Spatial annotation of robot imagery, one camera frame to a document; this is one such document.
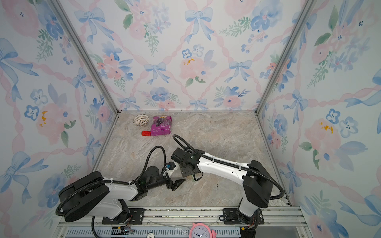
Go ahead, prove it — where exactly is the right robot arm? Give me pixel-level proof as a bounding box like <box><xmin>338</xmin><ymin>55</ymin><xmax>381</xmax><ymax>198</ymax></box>
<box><xmin>171</xmin><ymin>148</ymin><xmax>277</xmax><ymax>225</ymax></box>

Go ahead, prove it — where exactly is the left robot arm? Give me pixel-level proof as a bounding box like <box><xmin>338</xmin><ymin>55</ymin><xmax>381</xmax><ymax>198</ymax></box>
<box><xmin>55</xmin><ymin>162</ymin><xmax>185</xmax><ymax>225</ymax></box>

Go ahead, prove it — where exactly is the purple snack box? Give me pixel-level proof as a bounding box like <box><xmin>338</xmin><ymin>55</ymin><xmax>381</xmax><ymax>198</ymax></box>
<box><xmin>150</xmin><ymin>116</ymin><xmax>172</xmax><ymax>136</ymax></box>

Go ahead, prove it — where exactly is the red toy brick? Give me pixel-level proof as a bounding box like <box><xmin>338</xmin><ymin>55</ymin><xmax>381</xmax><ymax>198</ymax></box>
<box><xmin>141</xmin><ymin>131</ymin><xmax>151</xmax><ymax>137</ymax></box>

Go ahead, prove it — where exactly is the pink alarm clock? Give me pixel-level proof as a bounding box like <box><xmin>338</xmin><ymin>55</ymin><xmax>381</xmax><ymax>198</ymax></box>
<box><xmin>189</xmin><ymin>223</ymin><xmax>216</xmax><ymax>238</ymax></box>

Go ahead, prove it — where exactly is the patterned white bowl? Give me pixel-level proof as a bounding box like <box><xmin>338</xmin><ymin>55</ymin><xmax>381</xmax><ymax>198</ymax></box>
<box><xmin>133</xmin><ymin>114</ymin><xmax>149</xmax><ymax>127</ymax></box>

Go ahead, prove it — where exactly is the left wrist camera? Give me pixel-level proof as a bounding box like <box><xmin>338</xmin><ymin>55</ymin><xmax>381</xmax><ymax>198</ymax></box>
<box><xmin>162</xmin><ymin>162</ymin><xmax>178</xmax><ymax>178</ymax></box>

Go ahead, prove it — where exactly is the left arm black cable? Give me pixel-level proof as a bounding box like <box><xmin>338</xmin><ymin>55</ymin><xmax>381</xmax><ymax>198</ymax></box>
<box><xmin>56</xmin><ymin>145</ymin><xmax>167</xmax><ymax>238</ymax></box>

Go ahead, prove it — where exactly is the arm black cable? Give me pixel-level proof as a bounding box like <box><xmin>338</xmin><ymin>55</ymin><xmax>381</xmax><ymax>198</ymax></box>
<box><xmin>56</xmin><ymin>145</ymin><xmax>167</xmax><ymax>238</ymax></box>
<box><xmin>172</xmin><ymin>134</ymin><xmax>285</xmax><ymax>200</ymax></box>

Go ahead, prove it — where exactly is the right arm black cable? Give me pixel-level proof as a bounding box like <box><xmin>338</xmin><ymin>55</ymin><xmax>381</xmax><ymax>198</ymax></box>
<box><xmin>172</xmin><ymin>134</ymin><xmax>285</xmax><ymax>200</ymax></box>

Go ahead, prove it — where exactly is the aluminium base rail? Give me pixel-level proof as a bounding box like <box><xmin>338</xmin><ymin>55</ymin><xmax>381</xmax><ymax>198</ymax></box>
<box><xmin>52</xmin><ymin>207</ymin><xmax>312</xmax><ymax>238</ymax></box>

